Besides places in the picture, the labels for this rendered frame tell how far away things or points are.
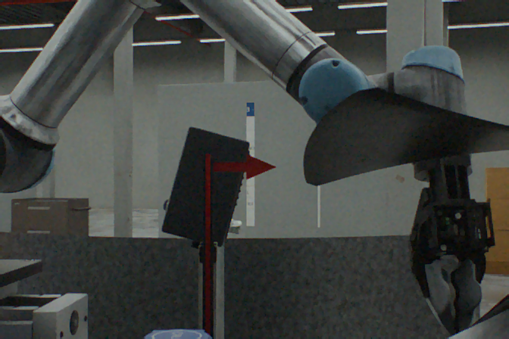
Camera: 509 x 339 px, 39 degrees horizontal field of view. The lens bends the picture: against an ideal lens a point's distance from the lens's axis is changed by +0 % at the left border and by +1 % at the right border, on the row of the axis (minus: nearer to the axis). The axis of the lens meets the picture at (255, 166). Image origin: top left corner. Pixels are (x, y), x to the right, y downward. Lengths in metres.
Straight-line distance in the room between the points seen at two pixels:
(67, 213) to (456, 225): 6.58
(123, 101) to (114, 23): 10.93
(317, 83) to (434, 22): 10.17
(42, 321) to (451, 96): 0.60
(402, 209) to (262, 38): 4.15
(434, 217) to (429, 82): 0.17
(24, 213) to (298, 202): 2.75
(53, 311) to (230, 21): 0.44
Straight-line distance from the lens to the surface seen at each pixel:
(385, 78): 0.95
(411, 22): 5.05
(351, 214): 6.73
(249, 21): 0.86
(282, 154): 6.85
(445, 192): 0.87
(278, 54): 0.84
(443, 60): 0.95
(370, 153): 0.69
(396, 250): 2.62
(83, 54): 1.11
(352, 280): 2.54
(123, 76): 12.07
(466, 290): 0.92
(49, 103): 1.14
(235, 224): 1.27
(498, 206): 8.74
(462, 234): 0.88
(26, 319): 1.02
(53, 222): 7.41
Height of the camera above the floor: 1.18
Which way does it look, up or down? level
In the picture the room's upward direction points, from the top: straight up
